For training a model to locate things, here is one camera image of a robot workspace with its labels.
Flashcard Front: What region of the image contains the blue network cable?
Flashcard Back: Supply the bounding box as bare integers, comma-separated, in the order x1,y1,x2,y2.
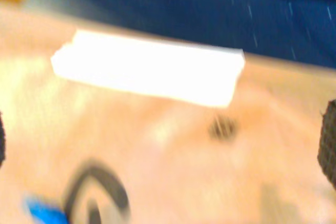
22,194,70,224

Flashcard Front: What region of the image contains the white tape strip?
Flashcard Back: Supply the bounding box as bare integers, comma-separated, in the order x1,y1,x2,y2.
50,29,246,109

